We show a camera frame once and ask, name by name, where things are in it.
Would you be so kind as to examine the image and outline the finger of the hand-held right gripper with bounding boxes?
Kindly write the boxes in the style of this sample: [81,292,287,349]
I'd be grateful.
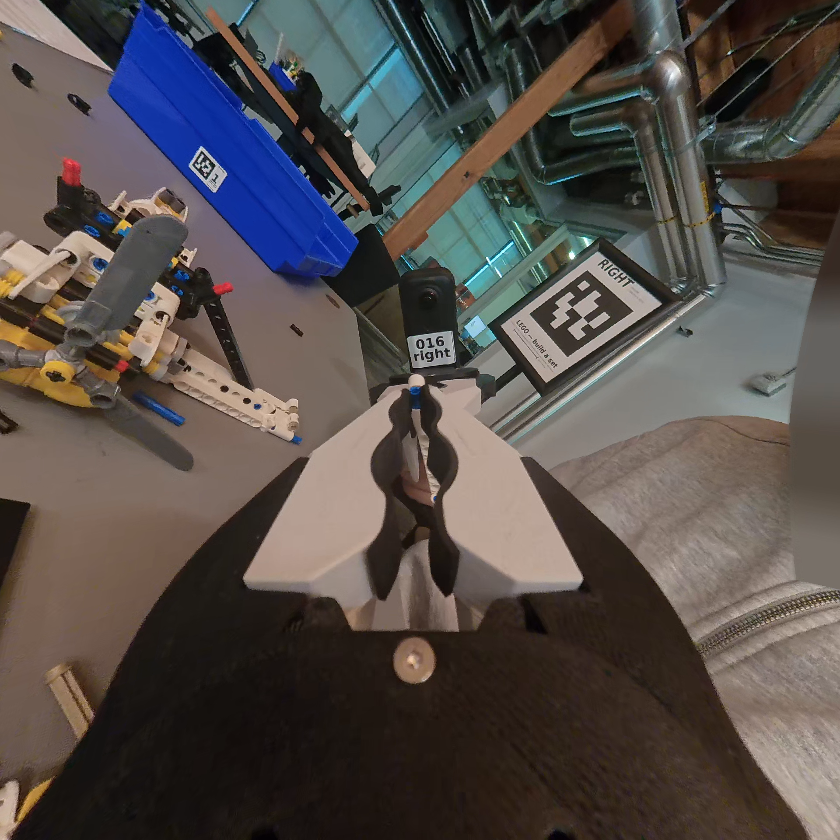
[430,382,484,427]

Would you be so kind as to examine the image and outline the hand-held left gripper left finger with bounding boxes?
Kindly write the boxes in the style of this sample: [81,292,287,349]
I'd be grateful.
[243,387,421,602]

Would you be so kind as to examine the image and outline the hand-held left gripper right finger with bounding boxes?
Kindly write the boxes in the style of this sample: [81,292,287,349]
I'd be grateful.
[425,394,585,599]

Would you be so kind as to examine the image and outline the white lego beam with blue pins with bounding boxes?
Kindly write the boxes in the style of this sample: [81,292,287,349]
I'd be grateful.
[402,373,439,505]

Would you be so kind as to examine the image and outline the blue lego axle pin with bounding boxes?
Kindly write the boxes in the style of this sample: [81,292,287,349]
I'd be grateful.
[133,391,186,427]

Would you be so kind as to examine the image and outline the yellow white black lego model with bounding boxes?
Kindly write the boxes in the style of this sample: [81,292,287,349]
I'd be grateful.
[0,157,305,472]

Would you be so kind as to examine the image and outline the yellow and white lego piece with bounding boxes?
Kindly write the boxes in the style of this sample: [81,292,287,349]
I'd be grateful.
[0,777,55,829]

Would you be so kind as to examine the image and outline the grey hooded sweatshirt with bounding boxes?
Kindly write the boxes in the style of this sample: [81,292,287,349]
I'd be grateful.
[550,416,840,840]

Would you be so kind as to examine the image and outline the black office chair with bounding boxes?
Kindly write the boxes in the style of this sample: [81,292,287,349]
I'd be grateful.
[289,69,403,217]

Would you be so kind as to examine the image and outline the wooden ceiling beam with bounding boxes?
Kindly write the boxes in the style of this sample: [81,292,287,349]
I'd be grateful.
[382,0,641,262]

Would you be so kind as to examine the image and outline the wooden desk with black legs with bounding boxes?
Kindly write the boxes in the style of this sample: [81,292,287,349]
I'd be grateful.
[206,7,371,214]

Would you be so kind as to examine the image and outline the blue plastic bin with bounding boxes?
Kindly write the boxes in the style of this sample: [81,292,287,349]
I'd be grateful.
[107,0,360,278]

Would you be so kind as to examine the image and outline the silver ventilation ducts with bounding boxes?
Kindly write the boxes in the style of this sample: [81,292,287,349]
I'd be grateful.
[374,0,840,303]

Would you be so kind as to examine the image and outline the black flat mat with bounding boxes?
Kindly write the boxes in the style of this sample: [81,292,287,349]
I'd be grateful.
[0,497,32,592]

